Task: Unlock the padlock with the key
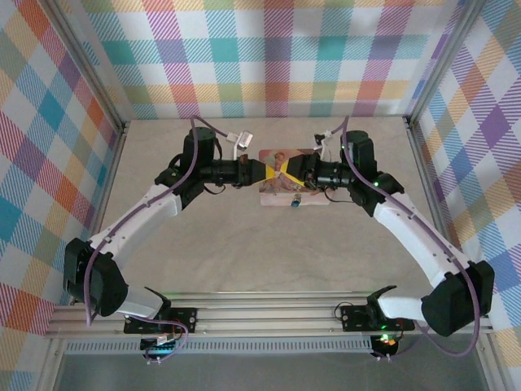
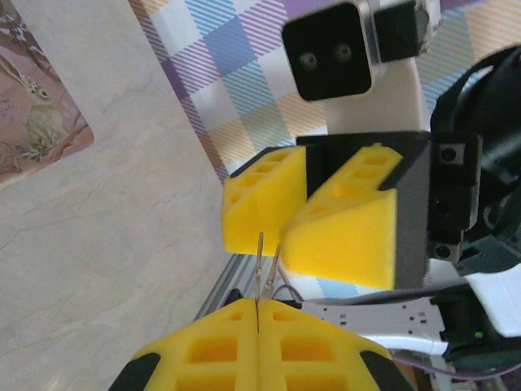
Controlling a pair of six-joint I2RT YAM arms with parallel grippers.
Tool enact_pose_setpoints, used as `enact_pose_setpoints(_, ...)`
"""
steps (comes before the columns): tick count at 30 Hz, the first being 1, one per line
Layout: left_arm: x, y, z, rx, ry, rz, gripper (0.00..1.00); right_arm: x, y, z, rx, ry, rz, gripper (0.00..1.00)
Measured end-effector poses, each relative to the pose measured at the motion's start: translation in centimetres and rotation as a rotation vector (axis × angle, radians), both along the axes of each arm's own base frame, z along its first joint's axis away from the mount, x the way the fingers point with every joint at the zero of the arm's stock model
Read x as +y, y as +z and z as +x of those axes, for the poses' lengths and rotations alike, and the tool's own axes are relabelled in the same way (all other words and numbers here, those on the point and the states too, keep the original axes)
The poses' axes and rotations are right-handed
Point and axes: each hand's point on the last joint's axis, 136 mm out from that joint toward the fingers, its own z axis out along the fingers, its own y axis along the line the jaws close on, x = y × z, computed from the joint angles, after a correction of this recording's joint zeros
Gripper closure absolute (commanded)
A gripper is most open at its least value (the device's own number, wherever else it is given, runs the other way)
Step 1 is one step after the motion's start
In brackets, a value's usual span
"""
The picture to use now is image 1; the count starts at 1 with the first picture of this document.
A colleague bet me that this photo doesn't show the aluminium frame post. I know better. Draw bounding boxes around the aluminium frame post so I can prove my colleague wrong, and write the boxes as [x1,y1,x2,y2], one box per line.
[42,0,128,128]
[405,0,488,123]

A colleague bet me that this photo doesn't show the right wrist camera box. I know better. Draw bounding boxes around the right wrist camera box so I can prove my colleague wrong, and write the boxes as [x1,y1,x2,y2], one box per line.
[313,130,333,160]

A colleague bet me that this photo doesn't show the grey slotted cable duct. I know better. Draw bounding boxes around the grey slotted cable duct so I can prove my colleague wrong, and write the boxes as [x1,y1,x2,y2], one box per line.
[63,336,376,356]

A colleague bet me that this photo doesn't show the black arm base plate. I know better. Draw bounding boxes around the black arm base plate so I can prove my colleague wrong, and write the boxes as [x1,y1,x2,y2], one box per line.
[123,306,199,336]
[339,303,416,333]

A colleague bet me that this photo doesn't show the wide aluminium base rail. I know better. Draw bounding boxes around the wide aluminium base rail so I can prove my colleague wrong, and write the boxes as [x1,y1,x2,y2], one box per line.
[43,289,496,340]

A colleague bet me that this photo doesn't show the aluminium side rail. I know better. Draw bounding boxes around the aluminium side rail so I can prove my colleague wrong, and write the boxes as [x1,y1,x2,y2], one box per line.
[71,120,131,305]
[404,116,469,261]

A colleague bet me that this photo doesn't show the pink illustrated tin box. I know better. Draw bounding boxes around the pink illustrated tin box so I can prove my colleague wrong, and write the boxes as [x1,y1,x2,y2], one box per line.
[257,147,331,208]

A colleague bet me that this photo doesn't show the electronics board with wires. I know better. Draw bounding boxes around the electronics board with wires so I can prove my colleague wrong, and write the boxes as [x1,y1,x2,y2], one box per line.
[139,334,181,362]

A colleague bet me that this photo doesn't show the electronics board with lights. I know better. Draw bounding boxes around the electronics board with lights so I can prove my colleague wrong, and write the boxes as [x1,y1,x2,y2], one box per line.
[370,332,401,358]

